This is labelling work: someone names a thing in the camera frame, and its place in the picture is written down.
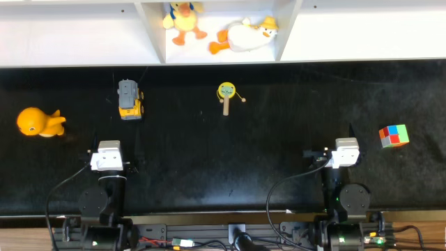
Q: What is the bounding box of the white plush duck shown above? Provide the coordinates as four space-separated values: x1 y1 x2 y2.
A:
208 15 279 56

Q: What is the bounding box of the orange rubber toy figure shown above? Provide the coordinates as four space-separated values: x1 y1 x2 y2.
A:
16 107 67 138

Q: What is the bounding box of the black cable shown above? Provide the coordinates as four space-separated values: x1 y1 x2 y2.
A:
45 162 91 251
266 158 332 251

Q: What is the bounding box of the white shelf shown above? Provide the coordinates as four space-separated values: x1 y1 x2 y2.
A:
0 0 446 69

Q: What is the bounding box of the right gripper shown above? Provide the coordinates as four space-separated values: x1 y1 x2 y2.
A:
302 122 357 163

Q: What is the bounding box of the mounting rail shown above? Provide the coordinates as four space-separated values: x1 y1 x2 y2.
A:
52 222 425 251

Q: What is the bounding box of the many-coloured puzzle cube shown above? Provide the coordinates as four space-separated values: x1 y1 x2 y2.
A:
378 123 410 149

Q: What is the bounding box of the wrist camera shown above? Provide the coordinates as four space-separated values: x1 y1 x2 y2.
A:
329 137 361 169
89 139 125 172

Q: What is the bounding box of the yellow rattle drum toy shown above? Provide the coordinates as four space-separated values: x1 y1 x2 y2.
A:
216 82 247 117

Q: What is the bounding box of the yellow plush duck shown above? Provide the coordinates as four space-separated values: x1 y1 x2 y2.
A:
162 1 208 47

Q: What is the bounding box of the grey and yellow toy truck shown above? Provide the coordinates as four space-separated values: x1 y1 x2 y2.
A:
116 79 145 121

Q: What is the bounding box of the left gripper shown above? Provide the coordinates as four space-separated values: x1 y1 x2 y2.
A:
89 125 145 175

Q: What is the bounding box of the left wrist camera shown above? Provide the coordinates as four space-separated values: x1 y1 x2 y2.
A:
89 139 125 172

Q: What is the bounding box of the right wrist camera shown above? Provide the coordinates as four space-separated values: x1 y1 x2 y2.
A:
329 137 361 169

